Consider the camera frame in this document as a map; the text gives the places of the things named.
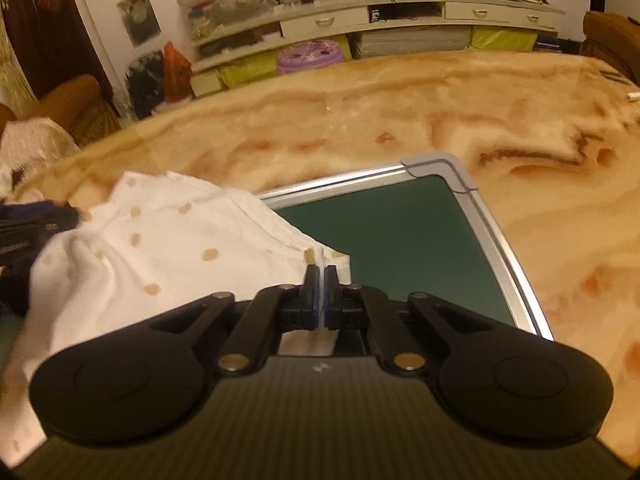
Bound white polka dot garment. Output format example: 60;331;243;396
1;172;350;466

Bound beige lace sofa cover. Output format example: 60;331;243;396
1;117;80;202

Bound brown leather sofa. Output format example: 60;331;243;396
1;75;120;148

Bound black floor fan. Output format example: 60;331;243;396
126;50;164;119

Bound dark wooden door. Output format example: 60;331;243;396
3;0;113;101

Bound orange plastic bag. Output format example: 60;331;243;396
163;41;193;103

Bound purple plastic basin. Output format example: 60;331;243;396
277;40;345;75

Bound white TV cabinet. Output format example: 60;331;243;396
191;0;563;98

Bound brown leather armchair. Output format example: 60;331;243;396
579;11;640;84

